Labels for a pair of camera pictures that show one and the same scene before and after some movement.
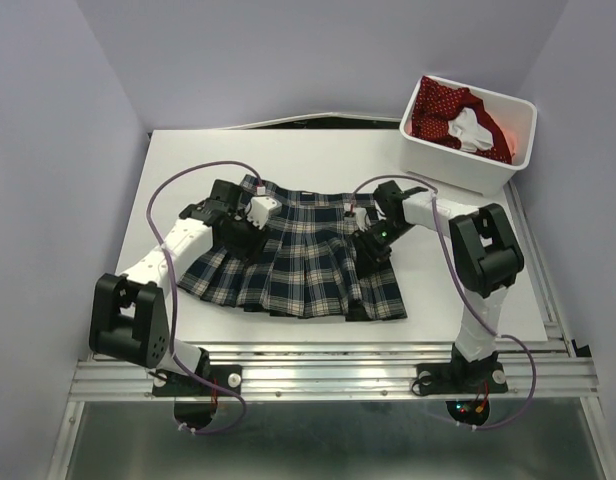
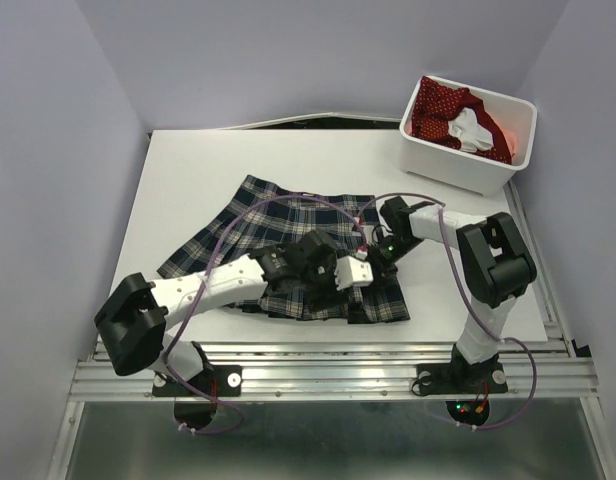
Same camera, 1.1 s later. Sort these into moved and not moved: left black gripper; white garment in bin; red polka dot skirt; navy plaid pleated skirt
Moved: left black gripper
Not moved: red polka dot skirt; white garment in bin; navy plaid pleated skirt
